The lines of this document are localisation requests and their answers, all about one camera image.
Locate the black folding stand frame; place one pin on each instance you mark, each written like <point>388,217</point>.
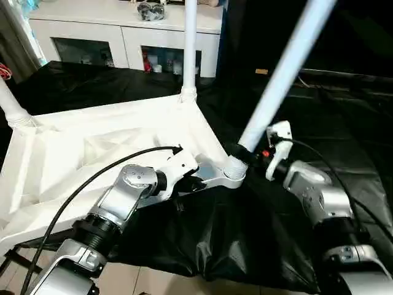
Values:
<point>21,258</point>

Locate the red and white bundle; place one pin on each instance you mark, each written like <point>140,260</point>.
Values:
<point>5,72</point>

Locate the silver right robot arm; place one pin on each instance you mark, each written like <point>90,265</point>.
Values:
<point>322,196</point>

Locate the dark glittery ornament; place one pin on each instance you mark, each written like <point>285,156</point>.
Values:
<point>150,11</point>

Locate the white sideboard cabinet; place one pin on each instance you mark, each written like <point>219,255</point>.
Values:
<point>107,27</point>

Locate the small tan label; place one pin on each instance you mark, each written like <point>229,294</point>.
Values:
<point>261,71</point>

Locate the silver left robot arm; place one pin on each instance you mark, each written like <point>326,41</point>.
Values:
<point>122,190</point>

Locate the white plastic table leg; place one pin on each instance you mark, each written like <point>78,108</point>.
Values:
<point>12,104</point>
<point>189,46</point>
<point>276,86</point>

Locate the white plastic table top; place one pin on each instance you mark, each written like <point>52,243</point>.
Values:
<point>92,138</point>

